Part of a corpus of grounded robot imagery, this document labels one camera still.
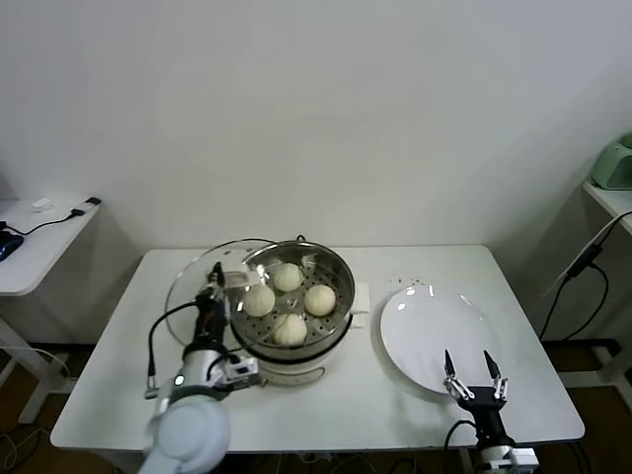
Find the small dark crumbs scatter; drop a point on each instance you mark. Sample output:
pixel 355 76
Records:
pixel 417 282

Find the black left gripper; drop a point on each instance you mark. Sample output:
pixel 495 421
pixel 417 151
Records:
pixel 210 321

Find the large white round plate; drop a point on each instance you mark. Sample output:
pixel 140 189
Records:
pixel 419 336

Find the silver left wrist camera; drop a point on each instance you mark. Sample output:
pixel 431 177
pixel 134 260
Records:
pixel 242 370

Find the small white crumpled object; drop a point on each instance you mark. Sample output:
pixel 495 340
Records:
pixel 44 204

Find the white side table with devices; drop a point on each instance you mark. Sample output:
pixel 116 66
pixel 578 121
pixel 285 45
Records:
pixel 44 247

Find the white steamed baozi bun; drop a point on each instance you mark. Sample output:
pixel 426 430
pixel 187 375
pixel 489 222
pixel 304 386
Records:
pixel 260 301
pixel 320 300
pixel 290 330
pixel 288 276

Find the steel steamer pot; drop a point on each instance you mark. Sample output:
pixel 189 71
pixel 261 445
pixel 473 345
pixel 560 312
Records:
pixel 296 368

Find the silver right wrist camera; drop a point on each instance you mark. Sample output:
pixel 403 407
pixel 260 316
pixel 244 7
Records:
pixel 526 456

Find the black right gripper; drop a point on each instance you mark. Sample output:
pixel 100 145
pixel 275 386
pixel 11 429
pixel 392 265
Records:
pixel 486 412

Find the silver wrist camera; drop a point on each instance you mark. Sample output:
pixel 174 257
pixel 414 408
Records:
pixel 242 370
pixel 526 456

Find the mint green appliance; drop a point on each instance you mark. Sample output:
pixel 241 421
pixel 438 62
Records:
pixel 614 168

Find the round glass pot lid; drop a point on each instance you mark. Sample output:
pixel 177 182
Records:
pixel 190 286

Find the blue electronic device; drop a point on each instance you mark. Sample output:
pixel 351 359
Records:
pixel 10 244

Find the perforated steel steamer basket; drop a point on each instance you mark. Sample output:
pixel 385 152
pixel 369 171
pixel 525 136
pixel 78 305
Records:
pixel 340 296

